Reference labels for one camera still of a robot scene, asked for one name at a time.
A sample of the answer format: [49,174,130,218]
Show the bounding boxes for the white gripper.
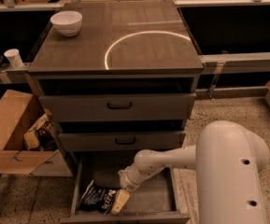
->
[111,165,143,215]

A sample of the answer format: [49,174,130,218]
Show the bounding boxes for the blue chip bag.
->
[78,180,118,214]

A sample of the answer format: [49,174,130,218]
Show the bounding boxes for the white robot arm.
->
[119,120,270,224]

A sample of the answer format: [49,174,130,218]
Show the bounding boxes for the grey bottom drawer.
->
[60,150,189,224]

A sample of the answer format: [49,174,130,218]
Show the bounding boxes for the grey drawer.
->
[60,150,189,224]
[39,93,196,122]
[59,131,185,152]

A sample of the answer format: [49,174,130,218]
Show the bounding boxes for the grey middle drawer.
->
[59,131,185,152]

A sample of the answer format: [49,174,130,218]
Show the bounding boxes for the grey top drawer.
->
[39,93,196,122]

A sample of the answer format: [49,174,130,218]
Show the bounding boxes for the grey drawer cabinet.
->
[27,0,205,224]

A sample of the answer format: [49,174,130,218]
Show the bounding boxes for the snack bags in box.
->
[23,114,57,151]

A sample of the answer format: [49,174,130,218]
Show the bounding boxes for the open cardboard box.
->
[0,90,73,176]

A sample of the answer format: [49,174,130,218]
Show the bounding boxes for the white paper cup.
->
[4,49,23,68]

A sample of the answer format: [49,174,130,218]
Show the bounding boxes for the white ceramic bowl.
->
[50,11,82,36]

